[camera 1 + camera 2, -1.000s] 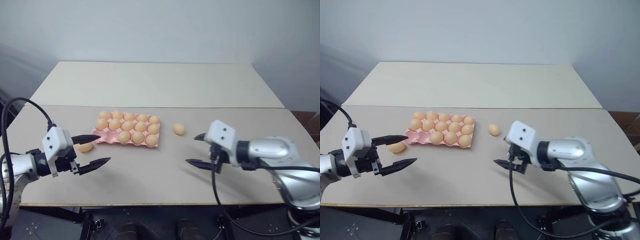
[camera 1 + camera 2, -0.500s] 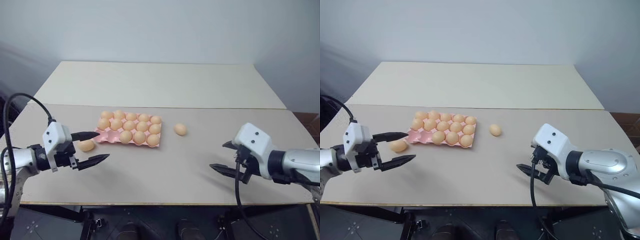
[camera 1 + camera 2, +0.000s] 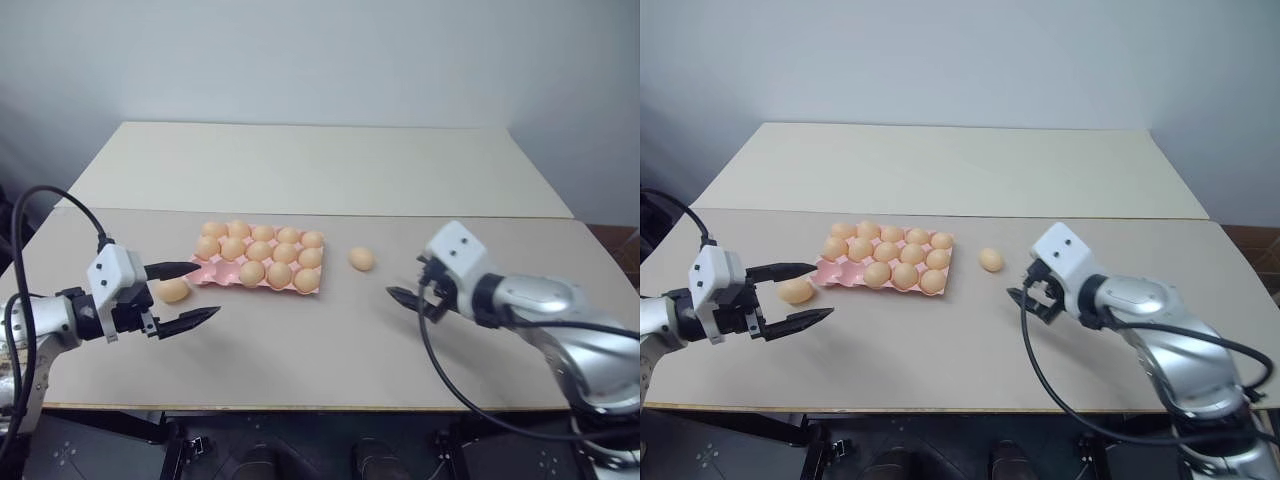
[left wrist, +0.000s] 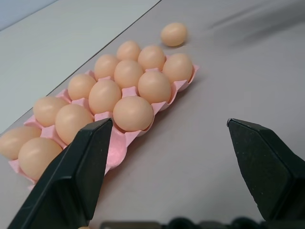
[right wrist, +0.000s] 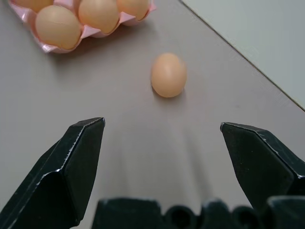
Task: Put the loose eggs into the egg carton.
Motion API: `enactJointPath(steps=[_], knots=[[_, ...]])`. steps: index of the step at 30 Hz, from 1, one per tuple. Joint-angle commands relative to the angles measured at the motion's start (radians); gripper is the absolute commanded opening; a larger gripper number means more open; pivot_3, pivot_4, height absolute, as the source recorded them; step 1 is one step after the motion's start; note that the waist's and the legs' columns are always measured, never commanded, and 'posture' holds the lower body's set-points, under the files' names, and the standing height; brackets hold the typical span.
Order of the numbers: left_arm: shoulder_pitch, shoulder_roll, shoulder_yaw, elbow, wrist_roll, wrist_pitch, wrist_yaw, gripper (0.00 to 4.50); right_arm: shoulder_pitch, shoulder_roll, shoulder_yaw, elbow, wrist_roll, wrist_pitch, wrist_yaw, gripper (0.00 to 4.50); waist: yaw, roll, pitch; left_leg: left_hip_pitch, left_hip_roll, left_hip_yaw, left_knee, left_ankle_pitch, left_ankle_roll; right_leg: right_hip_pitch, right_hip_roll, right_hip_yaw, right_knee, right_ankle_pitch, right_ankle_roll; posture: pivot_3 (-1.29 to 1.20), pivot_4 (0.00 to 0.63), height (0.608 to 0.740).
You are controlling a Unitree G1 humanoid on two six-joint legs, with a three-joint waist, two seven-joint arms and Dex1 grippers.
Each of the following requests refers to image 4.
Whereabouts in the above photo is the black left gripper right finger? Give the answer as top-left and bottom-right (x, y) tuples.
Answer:
(226, 118), (305, 222)

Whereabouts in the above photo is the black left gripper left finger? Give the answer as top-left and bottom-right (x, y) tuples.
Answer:
(7, 117), (113, 229)

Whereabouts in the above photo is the beige egg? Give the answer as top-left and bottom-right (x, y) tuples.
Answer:
(94, 54), (120, 81)
(18, 137), (63, 181)
(68, 73), (97, 101)
(0, 126), (42, 160)
(32, 96), (69, 127)
(137, 45), (166, 71)
(160, 22), (188, 47)
(113, 60), (144, 89)
(116, 40), (142, 62)
(163, 53), (193, 83)
(112, 95), (154, 132)
(88, 79), (122, 115)
(137, 71), (172, 104)
(55, 104), (94, 146)

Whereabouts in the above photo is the pink egg tray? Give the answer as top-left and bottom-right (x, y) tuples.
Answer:
(8, 54), (200, 191)

